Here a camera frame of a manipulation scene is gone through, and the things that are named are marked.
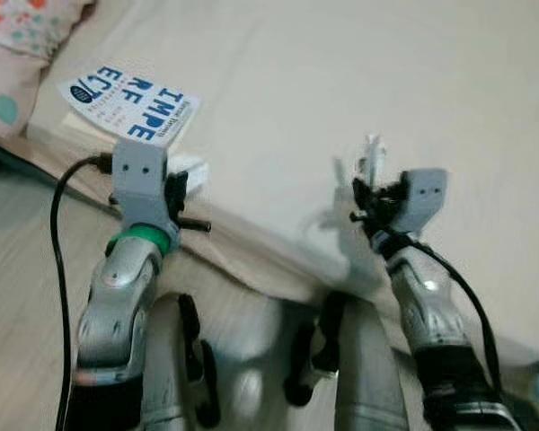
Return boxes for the cream bed mattress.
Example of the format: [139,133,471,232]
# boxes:
[22,0,539,383]

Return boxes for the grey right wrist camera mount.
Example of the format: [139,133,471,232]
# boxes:
[398,167,450,238]

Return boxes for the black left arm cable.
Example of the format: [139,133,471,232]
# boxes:
[49,154,115,431]

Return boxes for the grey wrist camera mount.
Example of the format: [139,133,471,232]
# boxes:
[398,167,450,238]
[110,138,172,231]

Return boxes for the silver right robot leg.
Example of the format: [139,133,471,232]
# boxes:
[281,290,412,431]

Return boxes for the pink dotted pillow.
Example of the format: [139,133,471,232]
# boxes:
[0,0,97,141]

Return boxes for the white book blue letters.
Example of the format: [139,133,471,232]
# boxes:
[57,63,204,150]

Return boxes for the white tissue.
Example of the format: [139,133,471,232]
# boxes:
[166,154,211,195]

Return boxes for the silver left robot leg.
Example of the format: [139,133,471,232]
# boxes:
[137,292,224,431]

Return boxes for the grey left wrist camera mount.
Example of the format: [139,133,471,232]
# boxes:
[110,138,172,231]

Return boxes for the silver robot leg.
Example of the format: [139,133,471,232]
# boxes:
[137,292,224,431]
[281,290,412,431]

